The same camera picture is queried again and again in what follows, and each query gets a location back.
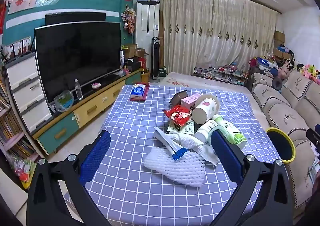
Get clear water bottle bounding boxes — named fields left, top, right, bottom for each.
left=74, top=79, right=83, bottom=101

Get white tissue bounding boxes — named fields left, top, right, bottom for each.
left=192, top=143, right=221, bottom=167

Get hanging flower decoration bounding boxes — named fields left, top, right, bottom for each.
left=121, top=5, right=137, bottom=35

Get photo frames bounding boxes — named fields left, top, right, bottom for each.
left=4, top=36, right=32, bottom=59

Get yellow rimmed black trash bin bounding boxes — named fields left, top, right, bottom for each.
left=266, top=127, right=297, bottom=166

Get beige sofa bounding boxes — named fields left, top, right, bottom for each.
left=246, top=66, right=320, bottom=216

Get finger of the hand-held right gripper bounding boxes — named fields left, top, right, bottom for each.
left=306, top=123, right=320, bottom=147

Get green and white box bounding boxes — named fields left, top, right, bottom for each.
left=167, top=120, right=196, bottom=135

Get white standing air conditioner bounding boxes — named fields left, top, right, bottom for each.
left=136, top=1, right=161, bottom=82

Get beige curtain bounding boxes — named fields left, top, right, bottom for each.
left=155, top=0, right=278, bottom=77

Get open cardboard boxes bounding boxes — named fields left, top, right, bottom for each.
left=122, top=43, right=150, bottom=60

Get black monitor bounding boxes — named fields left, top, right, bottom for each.
left=45, top=11, right=107, bottom=26

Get small white foam net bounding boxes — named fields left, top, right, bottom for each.
left=166, top=133, right=204, bottom=150

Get yellow and teal TV cabinet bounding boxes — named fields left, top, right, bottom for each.
left=32, top=68, right=143, bottom=157

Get green label bottle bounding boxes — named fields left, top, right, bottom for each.
left=212, top=114, right=247, bottom=150

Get red tray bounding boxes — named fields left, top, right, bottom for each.
left=129, top=83, right=150, bottom=102

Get large black television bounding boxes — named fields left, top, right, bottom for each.
left=34, top=21, right=122, bottom=103

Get stack of cardboard boxes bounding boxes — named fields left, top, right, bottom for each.
left=272, top=30, right=293, bottom=60

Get floral floor mat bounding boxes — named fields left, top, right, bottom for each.
left=147, top=72, right=253, bottom=94

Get white paper cup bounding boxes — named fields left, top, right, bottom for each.
left=192, top=94, right=221, bottom=125

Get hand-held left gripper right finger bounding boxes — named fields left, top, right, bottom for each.
left=209, top=128, right=294, bottom=226

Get white plastic drawer unit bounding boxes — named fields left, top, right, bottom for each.
left=5, top=52, right=54, bottom=135

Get bookshelf with books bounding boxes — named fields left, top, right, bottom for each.
left=0, top=73, right=38, bottom=166

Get pink box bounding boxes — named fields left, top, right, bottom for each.
left=180, top=92, right=204, bottom=112

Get brown box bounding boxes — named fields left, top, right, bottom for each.
left=169, top=91, right=189, bottom=106

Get blue checked tablecloth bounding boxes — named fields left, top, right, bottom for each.
left=64, top=83, right=273, bottom=226

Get white bottle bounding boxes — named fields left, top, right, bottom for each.
left=194, top=120, right=218, bottom=143

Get pile of colourful packets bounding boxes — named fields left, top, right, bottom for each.
left=12, top=158, right=38, bottom=189

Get large white foam net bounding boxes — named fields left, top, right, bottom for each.
left=143, top=146, right=206, bottom=188

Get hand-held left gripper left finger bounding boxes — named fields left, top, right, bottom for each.
left=26, top=130, right=112, bottom=226

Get pile of plush toys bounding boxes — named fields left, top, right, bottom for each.
left=265, top=56, right=320, bottom=85

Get blue tissue pack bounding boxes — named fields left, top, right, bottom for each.
left=130, top=84, right=147, bottom=99

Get black tower fan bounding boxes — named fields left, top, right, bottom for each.
left=150, top=36, right=162, bottom=83

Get row of books and toys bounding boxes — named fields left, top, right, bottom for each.
left=194, top=64, right=250, bottom=85

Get red snack packet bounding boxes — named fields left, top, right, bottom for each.
left=162, top=105, right=192, bottom=127

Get blue and white wrapper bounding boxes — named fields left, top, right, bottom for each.
left=153, top=127, right=189, bottom=161

